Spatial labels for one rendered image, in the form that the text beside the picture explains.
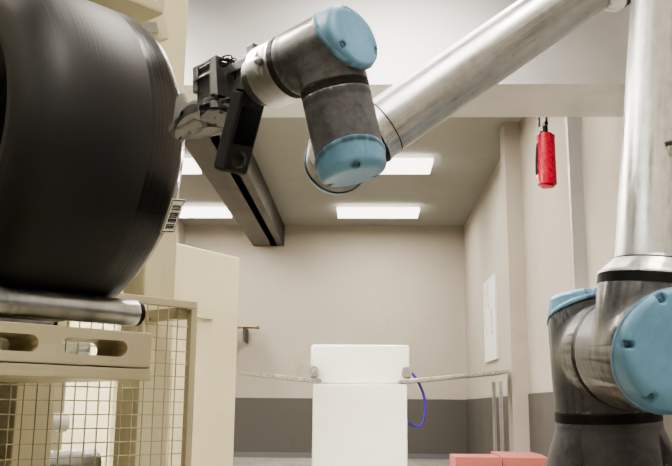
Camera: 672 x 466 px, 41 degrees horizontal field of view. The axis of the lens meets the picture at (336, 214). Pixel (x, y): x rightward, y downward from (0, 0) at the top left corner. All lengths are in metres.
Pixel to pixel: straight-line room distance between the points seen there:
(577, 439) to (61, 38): 0.96
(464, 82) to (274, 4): 3.99
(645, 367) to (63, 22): 0.98
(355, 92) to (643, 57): 0.38
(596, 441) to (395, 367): 7.73
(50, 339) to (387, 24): 3.96
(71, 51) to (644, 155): 0.85
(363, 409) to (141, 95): 7.52
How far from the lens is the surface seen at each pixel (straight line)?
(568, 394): 1.34
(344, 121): 1.13
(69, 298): 1.51
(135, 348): 1.55
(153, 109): 1.50
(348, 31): 1.16
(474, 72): 1.32
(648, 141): 1.22
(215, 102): 1.29
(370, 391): 8.86
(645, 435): 1.34
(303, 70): 1.16
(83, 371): 1.49
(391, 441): 8.87
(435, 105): 1.30
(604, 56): 5.27
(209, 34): 5.23
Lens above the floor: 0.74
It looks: 12 degrees up
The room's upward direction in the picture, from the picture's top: 1 degrees clockwise
